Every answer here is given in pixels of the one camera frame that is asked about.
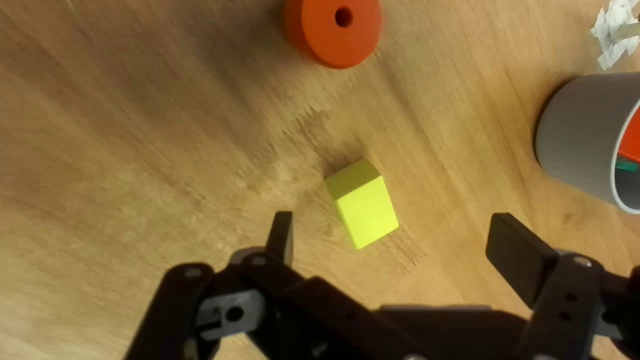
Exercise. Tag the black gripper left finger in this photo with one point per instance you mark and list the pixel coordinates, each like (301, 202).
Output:
(280, 239)

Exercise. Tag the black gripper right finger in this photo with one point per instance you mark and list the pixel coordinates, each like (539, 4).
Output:
(521, 256)

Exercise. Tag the yellow wooden cube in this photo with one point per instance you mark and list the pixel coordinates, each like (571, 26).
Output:
(363, 202)

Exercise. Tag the green wooden block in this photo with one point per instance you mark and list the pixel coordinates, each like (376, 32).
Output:
(629, 183)

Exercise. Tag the red-orange wooden cube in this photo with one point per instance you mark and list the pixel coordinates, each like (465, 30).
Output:
(631, 136)

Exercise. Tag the orange cylindrical block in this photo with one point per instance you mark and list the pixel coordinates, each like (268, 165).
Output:
(335, 32)

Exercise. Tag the gray pot with handle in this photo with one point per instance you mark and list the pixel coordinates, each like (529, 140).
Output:
(578, 133)

